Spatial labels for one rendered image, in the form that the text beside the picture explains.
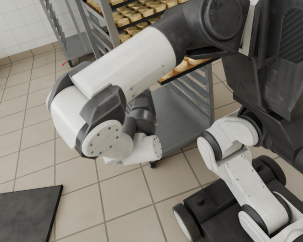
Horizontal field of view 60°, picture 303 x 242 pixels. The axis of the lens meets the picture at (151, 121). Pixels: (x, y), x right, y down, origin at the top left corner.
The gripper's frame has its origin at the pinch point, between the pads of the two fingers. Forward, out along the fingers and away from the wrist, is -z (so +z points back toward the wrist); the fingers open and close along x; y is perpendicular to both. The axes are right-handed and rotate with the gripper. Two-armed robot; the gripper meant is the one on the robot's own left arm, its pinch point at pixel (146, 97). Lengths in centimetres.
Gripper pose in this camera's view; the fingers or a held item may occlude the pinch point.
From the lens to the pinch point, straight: 86.4
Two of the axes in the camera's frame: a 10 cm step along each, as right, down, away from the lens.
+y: -9.7, 0.8, 2.1
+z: -1.1, 6.8, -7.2
